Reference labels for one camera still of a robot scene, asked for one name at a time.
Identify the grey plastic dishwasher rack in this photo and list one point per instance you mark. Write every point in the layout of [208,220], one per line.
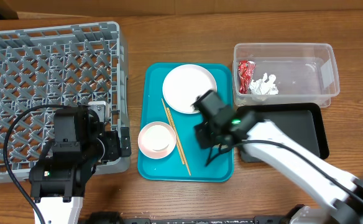
[63,65]

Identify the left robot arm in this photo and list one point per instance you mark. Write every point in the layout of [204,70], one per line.
[80,144]

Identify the black food waste tray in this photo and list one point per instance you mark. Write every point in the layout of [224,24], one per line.
[302,122]

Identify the upper wooden chopstick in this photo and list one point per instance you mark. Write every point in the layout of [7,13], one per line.
[173,130]

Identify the teal plastic tray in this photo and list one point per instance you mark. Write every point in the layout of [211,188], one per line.
[171,167]

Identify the red snack wrapper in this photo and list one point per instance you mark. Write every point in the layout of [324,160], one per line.
[245,71]

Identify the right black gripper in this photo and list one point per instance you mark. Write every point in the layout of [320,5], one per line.
[202,134]

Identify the lower wooden chopstick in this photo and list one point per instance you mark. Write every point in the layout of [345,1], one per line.
[179,145]

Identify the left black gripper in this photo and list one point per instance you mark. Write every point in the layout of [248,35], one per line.
[114,151]

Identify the wooden chopstick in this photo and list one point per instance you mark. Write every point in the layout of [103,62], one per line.
[179,145]
[173,130]

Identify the white tissue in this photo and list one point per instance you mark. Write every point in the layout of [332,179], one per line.
[264,86]

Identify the clear plastic waste bin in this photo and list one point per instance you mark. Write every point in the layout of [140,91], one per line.
[300,72]

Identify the white round plate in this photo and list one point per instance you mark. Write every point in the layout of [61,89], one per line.
[184,84]

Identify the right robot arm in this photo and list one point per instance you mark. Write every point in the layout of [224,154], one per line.
[338,192]

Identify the pink bowl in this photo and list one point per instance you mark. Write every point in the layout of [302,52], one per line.
[156,140]

